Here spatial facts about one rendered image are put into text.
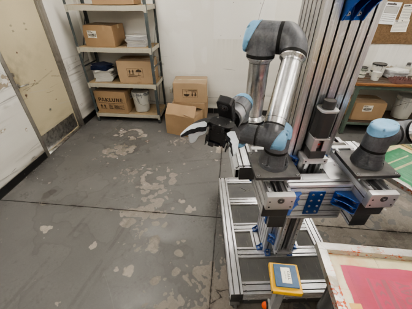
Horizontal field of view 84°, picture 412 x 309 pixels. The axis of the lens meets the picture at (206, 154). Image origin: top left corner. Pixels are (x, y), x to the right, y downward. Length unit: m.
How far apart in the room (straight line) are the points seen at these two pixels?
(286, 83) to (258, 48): 0.19
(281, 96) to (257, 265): 1.50
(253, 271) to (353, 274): 0.89
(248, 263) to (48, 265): 1.77
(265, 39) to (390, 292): 1.16
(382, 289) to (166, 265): 1.59
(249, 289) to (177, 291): 0.60
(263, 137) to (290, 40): 0.36
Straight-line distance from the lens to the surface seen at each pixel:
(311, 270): 2.18
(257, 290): 1.98
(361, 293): 1.30
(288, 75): 0.91
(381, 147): 1.37
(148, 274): 2.28
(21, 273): 2.75
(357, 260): 1.39
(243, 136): 0.85
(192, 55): 4.38
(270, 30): 0.98
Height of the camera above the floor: 1.99
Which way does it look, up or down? 35 degrees down
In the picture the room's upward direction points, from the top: straight up
